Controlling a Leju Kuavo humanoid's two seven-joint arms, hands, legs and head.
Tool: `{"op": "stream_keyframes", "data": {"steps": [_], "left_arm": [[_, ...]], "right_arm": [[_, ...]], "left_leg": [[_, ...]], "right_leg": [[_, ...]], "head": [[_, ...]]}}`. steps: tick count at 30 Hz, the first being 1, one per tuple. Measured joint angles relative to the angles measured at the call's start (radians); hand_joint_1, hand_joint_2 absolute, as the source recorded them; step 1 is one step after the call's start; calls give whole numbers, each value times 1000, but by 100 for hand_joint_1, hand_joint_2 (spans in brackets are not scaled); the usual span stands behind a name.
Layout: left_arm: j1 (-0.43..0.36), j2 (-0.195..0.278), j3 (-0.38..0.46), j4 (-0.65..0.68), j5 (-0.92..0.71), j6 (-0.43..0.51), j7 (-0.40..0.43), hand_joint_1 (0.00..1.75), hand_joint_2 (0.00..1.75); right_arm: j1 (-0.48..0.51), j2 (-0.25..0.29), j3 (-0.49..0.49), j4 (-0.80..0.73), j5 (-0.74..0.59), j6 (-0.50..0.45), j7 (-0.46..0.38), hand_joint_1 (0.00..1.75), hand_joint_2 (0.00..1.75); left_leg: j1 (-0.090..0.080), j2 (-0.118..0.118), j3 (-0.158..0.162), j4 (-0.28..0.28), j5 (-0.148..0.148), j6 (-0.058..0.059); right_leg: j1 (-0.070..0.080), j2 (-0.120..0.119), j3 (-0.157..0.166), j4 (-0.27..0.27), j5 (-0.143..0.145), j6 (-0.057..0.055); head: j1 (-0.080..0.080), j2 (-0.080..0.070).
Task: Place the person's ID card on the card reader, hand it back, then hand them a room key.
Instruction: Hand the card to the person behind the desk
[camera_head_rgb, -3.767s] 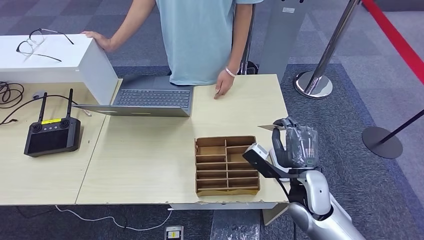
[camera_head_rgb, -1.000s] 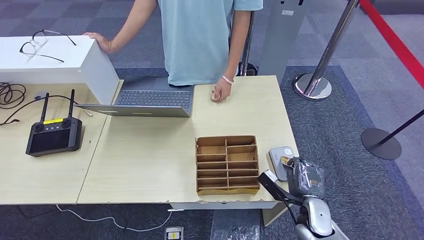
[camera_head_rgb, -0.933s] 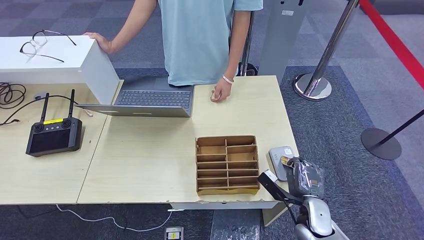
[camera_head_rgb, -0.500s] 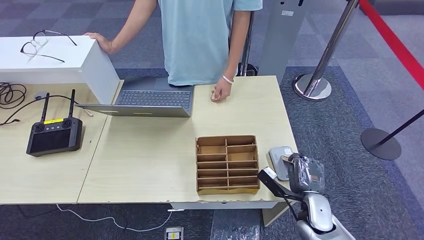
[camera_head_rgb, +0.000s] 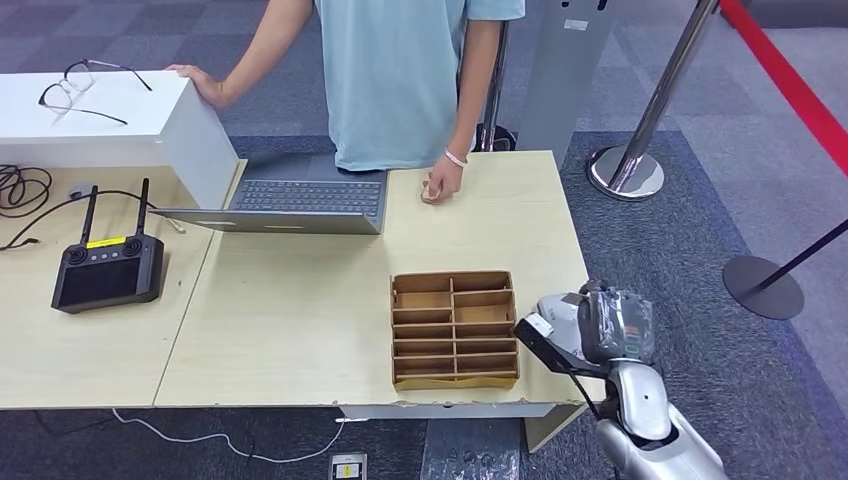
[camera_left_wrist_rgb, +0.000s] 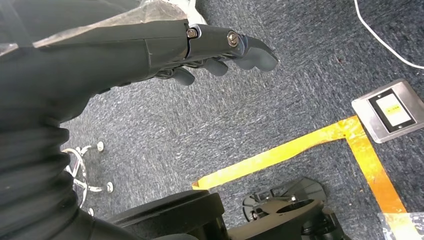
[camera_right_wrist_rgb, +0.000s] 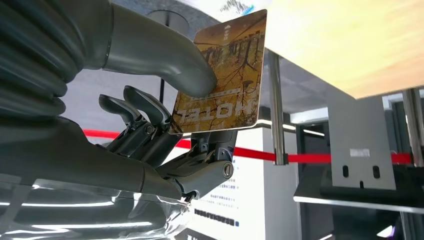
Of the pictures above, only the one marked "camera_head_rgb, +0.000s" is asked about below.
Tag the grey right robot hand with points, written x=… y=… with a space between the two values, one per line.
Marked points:
x=616 y=324

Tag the person's right hand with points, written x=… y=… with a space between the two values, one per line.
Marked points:
x=202 y=83

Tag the person's left hand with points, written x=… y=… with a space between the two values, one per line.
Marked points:
x=444 y=182

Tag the person's left forearm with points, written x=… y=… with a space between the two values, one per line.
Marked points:
x=474 y=93

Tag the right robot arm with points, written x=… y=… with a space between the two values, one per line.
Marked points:
x=642 y=411

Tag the person's right forearm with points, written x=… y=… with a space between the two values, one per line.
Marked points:
x=265 y=50

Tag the person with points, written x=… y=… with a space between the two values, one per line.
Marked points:
x=391 y=79

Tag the wooden card organizer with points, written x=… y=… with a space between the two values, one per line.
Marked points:
x=454 y=331

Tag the chrome stanchion with black base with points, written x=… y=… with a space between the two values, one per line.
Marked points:
x=495 y=99

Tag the white counter box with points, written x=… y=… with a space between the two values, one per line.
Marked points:
x=99 y=112

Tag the wooden table leg panel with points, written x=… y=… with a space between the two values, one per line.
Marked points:
x=553 y=427

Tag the grey laptop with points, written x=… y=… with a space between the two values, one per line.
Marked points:
x=305 y=199

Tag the grey kiosk stand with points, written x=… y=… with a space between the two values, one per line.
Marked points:
x=563 y=79

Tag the plastic wrapped grey panel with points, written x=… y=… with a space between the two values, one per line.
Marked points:
x=470 y=454

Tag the black remote controller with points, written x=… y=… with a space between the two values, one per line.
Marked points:
x=106 y=278

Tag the red barrier belt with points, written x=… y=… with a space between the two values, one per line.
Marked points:
x=785 y=83

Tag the floor power socket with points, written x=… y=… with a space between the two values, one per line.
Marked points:
x=348 y=467

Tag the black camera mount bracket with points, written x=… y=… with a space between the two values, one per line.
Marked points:
x=550 y=354

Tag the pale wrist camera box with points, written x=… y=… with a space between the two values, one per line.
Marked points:
x=538 y=326

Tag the black frame eyeglasses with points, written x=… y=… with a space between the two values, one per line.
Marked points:
x=79 y=76

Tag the chrome stanchion post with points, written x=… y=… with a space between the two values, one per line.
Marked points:
x=626 y=173

